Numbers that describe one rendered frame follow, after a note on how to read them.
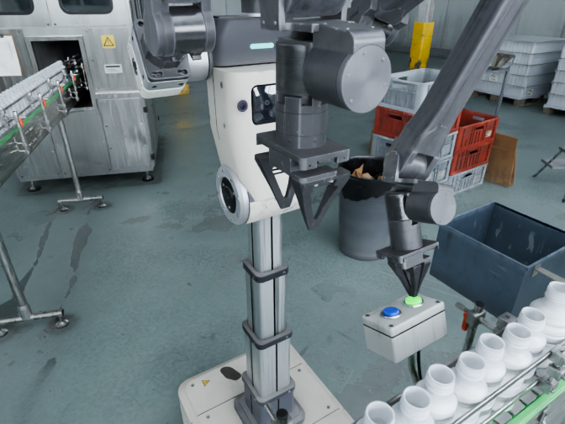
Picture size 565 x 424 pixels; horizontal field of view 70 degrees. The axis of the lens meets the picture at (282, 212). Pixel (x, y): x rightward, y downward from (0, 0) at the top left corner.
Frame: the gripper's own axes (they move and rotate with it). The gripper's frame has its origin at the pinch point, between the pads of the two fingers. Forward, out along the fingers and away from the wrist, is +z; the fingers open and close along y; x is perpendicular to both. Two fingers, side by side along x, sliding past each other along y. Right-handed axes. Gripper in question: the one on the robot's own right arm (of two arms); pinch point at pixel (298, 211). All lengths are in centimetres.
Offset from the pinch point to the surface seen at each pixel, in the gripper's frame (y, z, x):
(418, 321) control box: 2.3, 28.4, 25.5
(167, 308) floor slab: -157, 140, 15
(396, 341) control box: 2.8, 29.8, 19.8
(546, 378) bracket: 19, 35, 40
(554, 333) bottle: 17, 27, 42
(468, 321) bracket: 5, 33, 38
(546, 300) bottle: 14, 22, 43
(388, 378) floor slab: -52, 139, 91
